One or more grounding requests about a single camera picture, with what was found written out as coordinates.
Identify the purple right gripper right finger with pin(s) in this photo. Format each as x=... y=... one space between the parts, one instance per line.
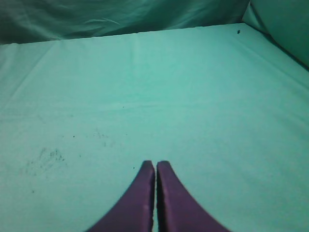
x=177 y=210

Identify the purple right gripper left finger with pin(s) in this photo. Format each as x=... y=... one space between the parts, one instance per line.
x=133 y=212

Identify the green table cloth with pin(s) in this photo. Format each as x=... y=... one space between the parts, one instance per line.
x=223 y=104

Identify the green backdrop cloth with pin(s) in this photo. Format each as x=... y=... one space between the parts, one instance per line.
x=28 y=21

